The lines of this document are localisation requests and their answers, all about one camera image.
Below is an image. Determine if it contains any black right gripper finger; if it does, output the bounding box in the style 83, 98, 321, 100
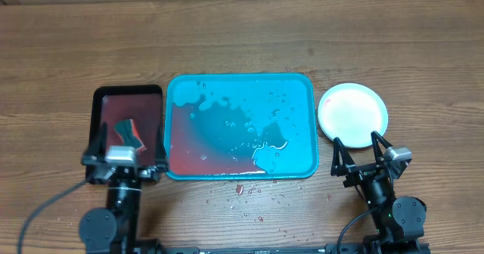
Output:
330, 138, 355, 175
371, 131, 392, 162

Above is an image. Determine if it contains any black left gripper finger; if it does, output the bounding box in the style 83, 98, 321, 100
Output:
85, 122, 107, 160
155, 125, 169, 167

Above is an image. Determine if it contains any light blue plastic plate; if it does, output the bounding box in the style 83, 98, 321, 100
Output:
317, 83, 389, 148

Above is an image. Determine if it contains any green and pink sponge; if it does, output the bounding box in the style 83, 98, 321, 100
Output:
114, 119, 146, 152

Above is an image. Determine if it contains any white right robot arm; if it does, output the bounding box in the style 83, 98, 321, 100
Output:
325, 131, 430, 254

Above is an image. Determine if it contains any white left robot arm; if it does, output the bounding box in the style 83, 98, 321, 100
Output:
79, 124, 169, 254

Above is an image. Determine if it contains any black tray with red liquid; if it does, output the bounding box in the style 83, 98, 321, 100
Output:
88, 85, 163, 166

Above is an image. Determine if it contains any teal plastic tray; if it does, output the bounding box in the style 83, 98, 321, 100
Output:
164, 73, 319, 181

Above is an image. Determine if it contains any black rail at table edge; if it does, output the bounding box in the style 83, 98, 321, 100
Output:
86, 243, 431, 254

